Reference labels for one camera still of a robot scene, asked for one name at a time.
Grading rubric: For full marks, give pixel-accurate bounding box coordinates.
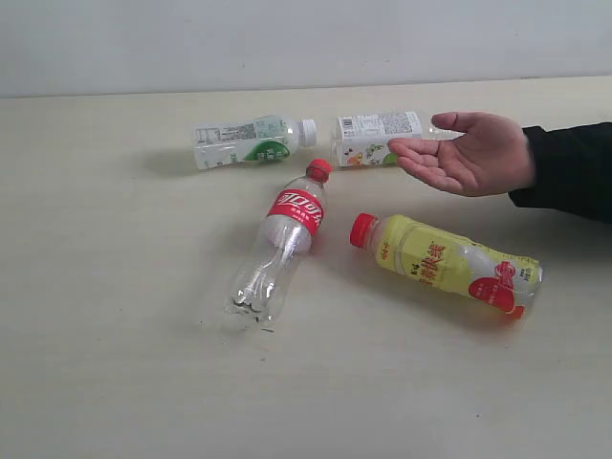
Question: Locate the yellow-label red-cap bottle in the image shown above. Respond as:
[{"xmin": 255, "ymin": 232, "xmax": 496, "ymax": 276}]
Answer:
[{"xmin": 350, "ymin": 213, "xmax": 543, "ymax": 320}]

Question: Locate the green-label white-cap bottle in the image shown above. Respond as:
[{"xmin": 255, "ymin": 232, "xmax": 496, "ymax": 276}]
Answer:
[{"xmin": 194, "ymin": 115, "xmax": 317, "ymax": 170}]

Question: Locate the clear red-label cola bottle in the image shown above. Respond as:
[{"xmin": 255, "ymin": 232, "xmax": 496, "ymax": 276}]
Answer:
[{"xmin": 226, "ymin": 159, "xmax": 332, "ymax": 322}]

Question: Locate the square white-label clear bottle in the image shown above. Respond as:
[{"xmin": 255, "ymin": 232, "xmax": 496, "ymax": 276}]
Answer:
[{"xmin": 329, "ymin": 110, "xmax": 461, "ymax": 170}]

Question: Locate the person's open bare hand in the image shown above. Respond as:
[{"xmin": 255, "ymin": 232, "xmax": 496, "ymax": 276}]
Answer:
[{"xmin": 388, "ymin": 112, "xmax": 536, "ymax": 197}]

